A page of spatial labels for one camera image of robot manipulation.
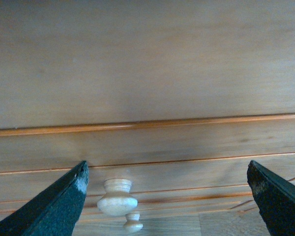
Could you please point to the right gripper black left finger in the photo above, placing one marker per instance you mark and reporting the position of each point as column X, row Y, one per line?
column 54, row 211

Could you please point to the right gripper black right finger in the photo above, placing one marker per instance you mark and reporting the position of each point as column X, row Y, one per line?
column 275, row 198

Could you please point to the upper wooden drawer knob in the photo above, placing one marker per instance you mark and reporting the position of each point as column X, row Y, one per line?
column 117, row 200

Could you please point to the wooden drawer knob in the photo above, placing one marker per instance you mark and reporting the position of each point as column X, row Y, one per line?
column 133, row 223
column 117, row 200

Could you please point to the lower wooden drawer knob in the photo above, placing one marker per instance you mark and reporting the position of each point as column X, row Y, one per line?
column 133, row 223

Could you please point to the wooden drawer cabinet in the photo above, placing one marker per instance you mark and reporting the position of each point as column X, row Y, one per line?
column 177, row 96

